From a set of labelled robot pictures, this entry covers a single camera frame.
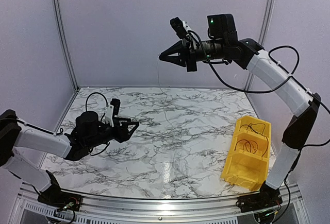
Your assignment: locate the right aluminium frame post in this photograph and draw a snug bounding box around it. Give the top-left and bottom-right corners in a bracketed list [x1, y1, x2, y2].
[243, 0, 278, 93]

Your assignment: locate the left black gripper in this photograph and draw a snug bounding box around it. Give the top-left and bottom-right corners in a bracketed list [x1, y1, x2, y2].
[85, 117, 139, 149]

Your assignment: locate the red cable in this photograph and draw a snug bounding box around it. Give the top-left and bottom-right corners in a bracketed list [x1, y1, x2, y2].
[234, 139, 258, 154]

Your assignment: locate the aluminium front rail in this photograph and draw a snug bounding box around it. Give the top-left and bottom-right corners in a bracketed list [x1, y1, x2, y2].
[9, 183, 311, 223]

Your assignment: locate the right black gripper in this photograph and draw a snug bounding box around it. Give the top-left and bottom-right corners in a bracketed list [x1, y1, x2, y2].
[160, 36, 227, 71]

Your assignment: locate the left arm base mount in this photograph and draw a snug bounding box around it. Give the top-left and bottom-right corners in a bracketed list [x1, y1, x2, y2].
[37, 170, 82, 211]

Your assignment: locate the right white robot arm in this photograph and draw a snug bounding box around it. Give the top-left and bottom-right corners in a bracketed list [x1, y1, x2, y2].
[159, 38, 321, 208]

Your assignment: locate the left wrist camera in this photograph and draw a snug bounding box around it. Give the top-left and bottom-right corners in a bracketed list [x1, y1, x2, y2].
[74, 98, 121, 137]

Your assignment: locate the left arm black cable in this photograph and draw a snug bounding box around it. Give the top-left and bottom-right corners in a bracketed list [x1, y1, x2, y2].
[10, 92, 110, 157]

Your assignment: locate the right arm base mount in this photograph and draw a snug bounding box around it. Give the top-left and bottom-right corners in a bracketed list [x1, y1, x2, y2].
[236, 184, 283, 213]

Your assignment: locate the aluminium frame post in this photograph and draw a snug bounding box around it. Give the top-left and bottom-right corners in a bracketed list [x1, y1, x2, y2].
[243, 0, 278, 93]
[52, 0, 79, 92]

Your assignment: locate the yellow plastic bin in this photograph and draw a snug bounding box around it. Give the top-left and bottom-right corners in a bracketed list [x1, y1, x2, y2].
[221, 115, 272, 192]

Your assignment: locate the thin black cable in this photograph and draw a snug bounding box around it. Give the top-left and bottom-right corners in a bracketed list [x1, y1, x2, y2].
[239, 123, 269, 136]

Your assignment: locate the left aluminium frame post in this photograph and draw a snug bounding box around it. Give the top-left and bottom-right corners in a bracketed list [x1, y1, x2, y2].
[52, 0, 79, 92]

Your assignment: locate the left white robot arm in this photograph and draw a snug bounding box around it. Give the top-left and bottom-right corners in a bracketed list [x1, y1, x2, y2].
[1, 110, 139, 206]

